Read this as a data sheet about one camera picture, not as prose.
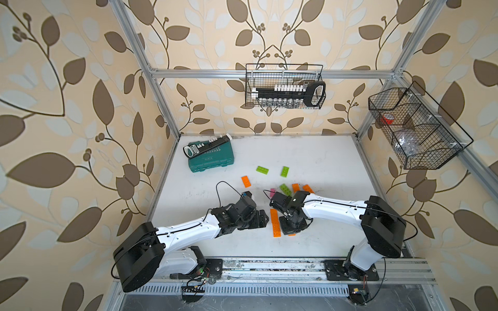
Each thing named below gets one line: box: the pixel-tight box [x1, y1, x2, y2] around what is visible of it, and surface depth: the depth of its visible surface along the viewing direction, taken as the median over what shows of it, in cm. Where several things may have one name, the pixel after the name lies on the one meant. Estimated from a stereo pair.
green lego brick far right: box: [280, 165, 290, 178], surface depth 106 cm
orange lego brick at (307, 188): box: [302, 184, 316, 194], surface depth 98 cm
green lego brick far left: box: [255, 165, 270, 175], surface depth 107 cm
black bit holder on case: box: [182, 133, 233, 159], surface depth 110 cm
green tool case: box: [188, 140, 235, 173], surface depth 107 cm
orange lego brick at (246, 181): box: [241, 175, 252, 188], surface depth 101 cm
